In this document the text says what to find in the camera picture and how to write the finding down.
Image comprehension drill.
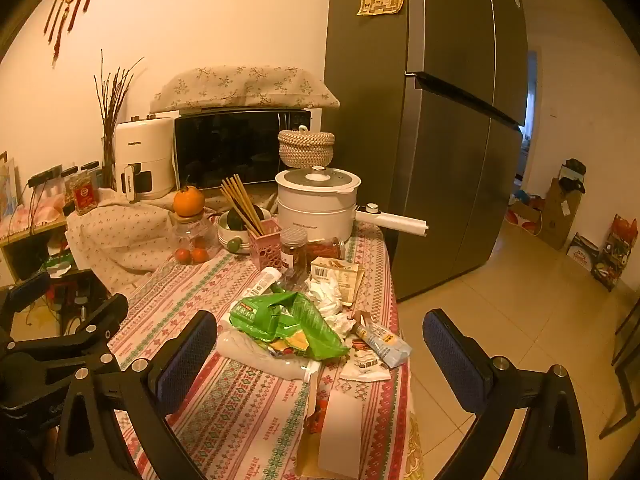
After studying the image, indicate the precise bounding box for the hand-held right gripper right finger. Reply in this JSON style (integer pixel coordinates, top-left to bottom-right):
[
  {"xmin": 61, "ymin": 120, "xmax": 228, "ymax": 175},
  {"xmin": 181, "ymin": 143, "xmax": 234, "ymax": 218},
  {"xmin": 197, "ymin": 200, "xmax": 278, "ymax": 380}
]
[{"xmin": 422, "ymin": 308, "xmax": 608, "ymax": 480}]

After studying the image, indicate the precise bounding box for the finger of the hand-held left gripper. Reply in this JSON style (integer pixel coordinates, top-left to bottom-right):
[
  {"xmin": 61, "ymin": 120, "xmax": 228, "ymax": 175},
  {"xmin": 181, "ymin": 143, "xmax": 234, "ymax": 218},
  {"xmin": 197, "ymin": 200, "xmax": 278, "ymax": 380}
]
[
  {"xmin": 0, "ymin": 292, "xmax": 130, "ymax": 396},
  {"xmin": 0, "ymin": 271, "xmax": 52, "ymax": 331}
]

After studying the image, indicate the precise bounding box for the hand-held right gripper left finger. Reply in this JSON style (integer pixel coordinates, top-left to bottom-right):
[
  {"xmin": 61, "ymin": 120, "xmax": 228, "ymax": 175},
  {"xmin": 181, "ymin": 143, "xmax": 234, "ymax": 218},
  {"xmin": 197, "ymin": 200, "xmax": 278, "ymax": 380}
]
[{"xmin": 52, "ymin": 310, "xmax": 218, "ymax": 480}]

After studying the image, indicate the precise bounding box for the blue white snack wrapper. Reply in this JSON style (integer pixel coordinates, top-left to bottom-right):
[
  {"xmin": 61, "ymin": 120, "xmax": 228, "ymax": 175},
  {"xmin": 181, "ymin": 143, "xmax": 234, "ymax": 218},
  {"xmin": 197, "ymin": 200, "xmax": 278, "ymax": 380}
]
[{"xmin": 352, "ymin": 324, "xmax": 412, "ymax": 368}]

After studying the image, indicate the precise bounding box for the white labelled plastic bottle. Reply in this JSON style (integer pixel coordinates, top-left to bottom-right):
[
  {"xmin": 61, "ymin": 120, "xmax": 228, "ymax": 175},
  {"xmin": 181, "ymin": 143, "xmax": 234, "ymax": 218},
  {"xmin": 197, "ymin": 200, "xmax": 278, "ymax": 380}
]
[{"xmin": 245, "ymin": 266, "xmax": 283, "ymax": 303}]

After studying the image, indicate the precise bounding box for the green plastic bag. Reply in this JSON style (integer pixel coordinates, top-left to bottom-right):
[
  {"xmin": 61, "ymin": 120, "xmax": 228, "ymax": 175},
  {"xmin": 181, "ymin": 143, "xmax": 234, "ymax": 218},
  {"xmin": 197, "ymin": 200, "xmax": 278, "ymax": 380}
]
[{"xmin": 229, "ymin": 291, "xmax": 351, "ymax": 361}]

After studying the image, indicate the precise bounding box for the wooden shelf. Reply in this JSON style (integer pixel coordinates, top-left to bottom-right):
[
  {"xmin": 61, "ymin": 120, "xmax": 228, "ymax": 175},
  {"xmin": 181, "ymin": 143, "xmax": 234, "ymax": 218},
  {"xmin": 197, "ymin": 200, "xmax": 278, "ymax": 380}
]
[{"xmin": 0, "ymin": 210, "xmax": 68, "ymax": 286}]

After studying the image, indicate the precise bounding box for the red green patterned tablecloth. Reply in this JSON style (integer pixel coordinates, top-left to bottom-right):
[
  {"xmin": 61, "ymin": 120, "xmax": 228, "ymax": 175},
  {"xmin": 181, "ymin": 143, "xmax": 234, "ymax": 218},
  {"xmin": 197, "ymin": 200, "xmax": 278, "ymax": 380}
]
[{"xmin": 107, "ymin": 220, "xmax": 423, "ymax": 480}]

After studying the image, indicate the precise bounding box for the pink cloth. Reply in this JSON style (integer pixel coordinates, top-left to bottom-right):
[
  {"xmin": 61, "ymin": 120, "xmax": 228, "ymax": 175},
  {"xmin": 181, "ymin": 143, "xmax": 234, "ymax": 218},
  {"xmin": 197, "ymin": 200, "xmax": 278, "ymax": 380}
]
[{"xmin": 0, "ymin": 195, "xmax": 66, "ymax": 241}]

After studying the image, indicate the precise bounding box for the cream floral cloth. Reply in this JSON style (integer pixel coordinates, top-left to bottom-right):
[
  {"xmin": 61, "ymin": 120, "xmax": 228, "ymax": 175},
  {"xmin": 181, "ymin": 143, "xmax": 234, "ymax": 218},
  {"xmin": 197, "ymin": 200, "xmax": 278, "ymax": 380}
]
[{"xmin": 65, "ymin": 187, "xmax": 281, "ymax": 286}]

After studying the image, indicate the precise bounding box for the white snack packet red print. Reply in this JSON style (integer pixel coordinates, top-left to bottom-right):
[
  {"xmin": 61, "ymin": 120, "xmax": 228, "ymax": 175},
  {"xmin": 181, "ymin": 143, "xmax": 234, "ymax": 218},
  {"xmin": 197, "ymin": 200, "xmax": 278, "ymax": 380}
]
[{"xmin": 340, "ymin": 345, "xmax": 392, "ymax": 381}]

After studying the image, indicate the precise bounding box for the cardboard picture board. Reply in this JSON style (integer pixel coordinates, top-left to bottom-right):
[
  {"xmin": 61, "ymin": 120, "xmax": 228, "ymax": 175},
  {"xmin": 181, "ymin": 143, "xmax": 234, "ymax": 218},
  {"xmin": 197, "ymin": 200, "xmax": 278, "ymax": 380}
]
[{"xmin": 0, "ymin": 152, "xmax": 23, "ymax": 221}]

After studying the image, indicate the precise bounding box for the red tea tin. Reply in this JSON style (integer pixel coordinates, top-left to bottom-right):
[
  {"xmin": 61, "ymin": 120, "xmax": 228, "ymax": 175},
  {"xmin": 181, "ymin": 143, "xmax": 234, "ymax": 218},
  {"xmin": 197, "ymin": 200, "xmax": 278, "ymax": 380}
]
[{"xmin": 70, "ymin": 172, "xmax": 98, "ymax": 216}]

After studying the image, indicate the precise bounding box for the glass jar with wooden lid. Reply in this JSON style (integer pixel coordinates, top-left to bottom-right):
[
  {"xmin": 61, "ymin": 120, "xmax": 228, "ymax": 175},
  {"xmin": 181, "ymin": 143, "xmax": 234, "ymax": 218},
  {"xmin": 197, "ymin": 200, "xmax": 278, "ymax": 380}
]
[{"xmin": 170, "ymin": 212, "xmax": 211, "ymax": 263}]

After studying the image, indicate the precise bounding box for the white ceramic bowl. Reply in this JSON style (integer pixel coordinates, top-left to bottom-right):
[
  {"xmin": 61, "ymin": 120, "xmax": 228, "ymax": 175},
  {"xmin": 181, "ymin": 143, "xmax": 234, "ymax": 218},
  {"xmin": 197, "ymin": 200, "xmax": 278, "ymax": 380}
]
[{"xmin": 217, "ymin": 210, "xmax": 273, "ymax": 253}]

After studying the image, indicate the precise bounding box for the white paper card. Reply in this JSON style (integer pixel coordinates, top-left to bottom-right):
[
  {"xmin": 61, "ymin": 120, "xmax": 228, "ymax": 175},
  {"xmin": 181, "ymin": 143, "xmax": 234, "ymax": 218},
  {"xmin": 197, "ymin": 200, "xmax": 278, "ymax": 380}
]
[{"xmin": 318, "ymin": 389, "xmax": 362, "ymax": 478}]

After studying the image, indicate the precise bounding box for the pink chopstick holder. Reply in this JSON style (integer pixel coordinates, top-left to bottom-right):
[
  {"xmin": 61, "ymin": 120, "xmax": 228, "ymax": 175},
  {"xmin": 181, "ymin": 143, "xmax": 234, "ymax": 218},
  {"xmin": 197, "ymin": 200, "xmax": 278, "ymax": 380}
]
[{"xmin": 248, "ymin": 219, "xmax": 283, "ymax": 272}]

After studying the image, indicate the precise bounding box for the beige printed food packet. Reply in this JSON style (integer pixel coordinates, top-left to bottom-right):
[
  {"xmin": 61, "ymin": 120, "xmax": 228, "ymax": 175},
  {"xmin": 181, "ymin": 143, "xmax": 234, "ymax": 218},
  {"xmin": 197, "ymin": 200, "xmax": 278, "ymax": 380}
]
[{"xmin": 310, "ymin": 256, "xmax": 366, "ymax": 306}]

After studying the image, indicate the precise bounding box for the tan printed paper bag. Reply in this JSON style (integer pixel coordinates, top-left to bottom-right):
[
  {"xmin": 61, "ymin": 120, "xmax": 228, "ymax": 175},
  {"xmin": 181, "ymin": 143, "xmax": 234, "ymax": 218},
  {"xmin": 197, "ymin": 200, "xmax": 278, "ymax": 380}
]
[{"xmin": 295, "ymin": 385, "xmax": 371, "ymax": 480}]

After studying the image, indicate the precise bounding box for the orange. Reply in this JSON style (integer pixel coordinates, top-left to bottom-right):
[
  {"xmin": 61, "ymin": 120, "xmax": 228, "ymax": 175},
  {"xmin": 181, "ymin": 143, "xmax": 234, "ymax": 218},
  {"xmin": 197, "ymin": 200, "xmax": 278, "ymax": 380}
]
[{"xmin": 173, "ymin": 185, "xmax": 206, "ymax": 218}]

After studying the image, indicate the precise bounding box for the dark green avocado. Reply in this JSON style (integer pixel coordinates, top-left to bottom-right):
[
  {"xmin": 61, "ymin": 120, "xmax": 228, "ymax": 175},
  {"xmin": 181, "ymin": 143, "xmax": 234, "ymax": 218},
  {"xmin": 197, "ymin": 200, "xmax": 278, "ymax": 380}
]
[{"xmin": 225, "ymin": 205, "xmax": 266, "ymax": 231}]

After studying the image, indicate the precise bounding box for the glass jar with checkered lid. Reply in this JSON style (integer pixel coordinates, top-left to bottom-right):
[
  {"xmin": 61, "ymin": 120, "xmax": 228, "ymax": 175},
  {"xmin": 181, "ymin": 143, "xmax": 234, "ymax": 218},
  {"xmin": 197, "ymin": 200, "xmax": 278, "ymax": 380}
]
[{"xmin": 280, "ymin": 226, "xmax": 308, "ymax": 276}]

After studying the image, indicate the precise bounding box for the glass vase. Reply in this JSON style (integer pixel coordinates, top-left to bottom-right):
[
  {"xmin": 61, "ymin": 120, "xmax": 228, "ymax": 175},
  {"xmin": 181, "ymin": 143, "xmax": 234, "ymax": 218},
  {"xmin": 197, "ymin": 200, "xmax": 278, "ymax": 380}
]
[{"xmin": 101, "ymin": 132, "xmax": 118, "ymax": 190}]

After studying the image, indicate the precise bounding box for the red white box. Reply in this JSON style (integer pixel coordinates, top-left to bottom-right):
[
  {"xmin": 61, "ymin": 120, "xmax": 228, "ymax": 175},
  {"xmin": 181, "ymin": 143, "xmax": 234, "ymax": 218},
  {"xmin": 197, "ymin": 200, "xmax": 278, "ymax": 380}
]
[{"xmin": 507, "ymin": 195, "xmax": 543, "ymax": 236}]

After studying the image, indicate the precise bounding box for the bundle of wooden chopsticks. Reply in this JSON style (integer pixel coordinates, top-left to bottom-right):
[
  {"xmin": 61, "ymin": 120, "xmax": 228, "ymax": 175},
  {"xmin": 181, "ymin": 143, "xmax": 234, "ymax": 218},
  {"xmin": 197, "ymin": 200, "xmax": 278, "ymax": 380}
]
[{"xmin": 220, "ymin": 175, "xmax": 266, "ymax": 237}]

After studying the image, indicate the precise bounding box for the jar of red berries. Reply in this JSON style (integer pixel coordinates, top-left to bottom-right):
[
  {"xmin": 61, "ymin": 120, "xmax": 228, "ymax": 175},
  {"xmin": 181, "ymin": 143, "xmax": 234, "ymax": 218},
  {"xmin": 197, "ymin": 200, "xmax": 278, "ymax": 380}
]
[{"xmin": 305, "ymin": 236, "xmax": 347, "ymax": 261}]

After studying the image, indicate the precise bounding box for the white red printed bag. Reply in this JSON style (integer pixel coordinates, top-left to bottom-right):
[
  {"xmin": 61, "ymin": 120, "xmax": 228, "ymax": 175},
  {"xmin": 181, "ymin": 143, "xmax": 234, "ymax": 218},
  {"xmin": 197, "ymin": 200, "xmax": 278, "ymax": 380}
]
[{"xmin": 570, "ymin": 232, "xmax": 601, "ymax": 271}]

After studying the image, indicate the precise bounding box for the white air fryer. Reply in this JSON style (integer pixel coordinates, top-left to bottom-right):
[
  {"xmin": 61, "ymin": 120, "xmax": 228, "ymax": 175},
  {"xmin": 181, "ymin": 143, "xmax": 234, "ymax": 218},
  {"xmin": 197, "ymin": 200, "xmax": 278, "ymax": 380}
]
[{"xmin": 114, "ymin": 115, "xmax": 177, "ymax": 203}]

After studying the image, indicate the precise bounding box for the brown cardboard box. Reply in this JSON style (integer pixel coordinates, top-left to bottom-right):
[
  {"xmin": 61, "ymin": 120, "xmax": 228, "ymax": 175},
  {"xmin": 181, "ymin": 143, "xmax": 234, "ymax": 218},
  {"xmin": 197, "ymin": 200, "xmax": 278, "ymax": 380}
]
[{"xmin": 542, "ymin": 160, "xmax": 586, "ymax": 251}]

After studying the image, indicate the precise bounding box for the white electric cooking pot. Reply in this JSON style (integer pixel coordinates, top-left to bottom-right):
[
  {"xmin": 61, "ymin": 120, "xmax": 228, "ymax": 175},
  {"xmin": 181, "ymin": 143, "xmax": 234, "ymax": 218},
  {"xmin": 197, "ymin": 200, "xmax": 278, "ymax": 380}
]
[{"xmin": 275, "ymin": 166, "xmax": 430, "ymax": 243}]

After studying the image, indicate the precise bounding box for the grey refrigerator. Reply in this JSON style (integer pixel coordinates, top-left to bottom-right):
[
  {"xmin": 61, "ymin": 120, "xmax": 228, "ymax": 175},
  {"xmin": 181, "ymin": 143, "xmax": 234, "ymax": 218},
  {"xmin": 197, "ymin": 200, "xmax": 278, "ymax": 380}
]
[{"xmin": 322, "ymin": 0, "xmax": 530, "ymax": 303}]

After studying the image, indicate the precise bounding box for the dried twig bundle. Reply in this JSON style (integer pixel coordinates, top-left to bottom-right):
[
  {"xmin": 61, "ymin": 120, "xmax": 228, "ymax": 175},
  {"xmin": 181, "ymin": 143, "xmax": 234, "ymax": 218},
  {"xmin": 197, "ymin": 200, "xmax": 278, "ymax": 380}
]
[{"xmin": 92, "ymin": 49, "xmax": 146, "ymax": 136}]

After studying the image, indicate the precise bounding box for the black microwave oven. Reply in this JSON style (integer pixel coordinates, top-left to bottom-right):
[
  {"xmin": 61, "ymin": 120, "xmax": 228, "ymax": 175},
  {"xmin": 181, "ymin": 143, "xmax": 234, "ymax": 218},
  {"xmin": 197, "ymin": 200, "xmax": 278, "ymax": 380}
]
[{"xmin": 172, "ymin": 107, "xmax": 323, "ymax": 193}]

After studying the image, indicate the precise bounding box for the glass pot lid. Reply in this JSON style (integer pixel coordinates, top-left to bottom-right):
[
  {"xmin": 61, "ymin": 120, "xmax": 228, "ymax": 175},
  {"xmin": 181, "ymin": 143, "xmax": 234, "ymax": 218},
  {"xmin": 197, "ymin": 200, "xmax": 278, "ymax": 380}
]
[{"xmin": 276, "ymin": 166, "xmax": 361, "ymax": 192}]

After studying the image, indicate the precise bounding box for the woven lidded basket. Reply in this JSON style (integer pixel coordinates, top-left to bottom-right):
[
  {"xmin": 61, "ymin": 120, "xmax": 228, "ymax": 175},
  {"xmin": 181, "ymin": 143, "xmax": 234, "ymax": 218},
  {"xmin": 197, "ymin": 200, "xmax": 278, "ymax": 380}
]
[{"xmin": 277, "ymin": 126, "xmax": 336, "ymax": 170}]

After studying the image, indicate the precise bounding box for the floral appliance cover cloth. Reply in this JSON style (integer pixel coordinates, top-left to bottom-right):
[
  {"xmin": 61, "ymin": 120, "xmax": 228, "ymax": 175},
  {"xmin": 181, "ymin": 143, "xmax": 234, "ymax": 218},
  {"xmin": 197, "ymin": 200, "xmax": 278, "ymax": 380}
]
[{"xmin": 149, "ymin": 65, "xmax": 341, "ymax": 115}]

